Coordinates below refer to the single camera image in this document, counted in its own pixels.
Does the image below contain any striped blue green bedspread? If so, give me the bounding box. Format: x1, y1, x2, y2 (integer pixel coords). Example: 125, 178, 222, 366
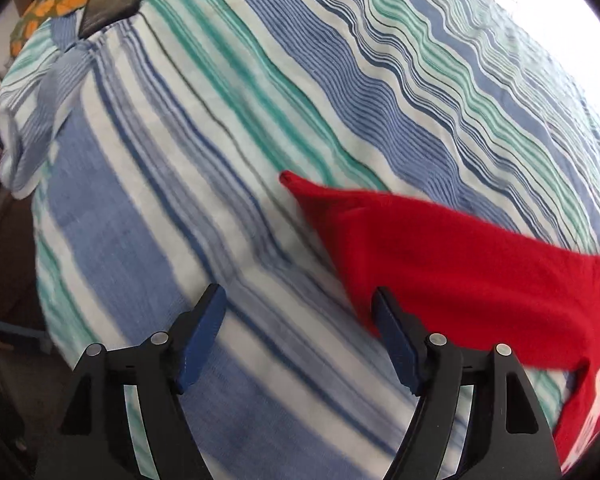
0, 0, 600, 479

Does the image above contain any red knit sweater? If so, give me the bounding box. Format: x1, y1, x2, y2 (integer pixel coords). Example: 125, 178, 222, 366
279, 171, 600, 469

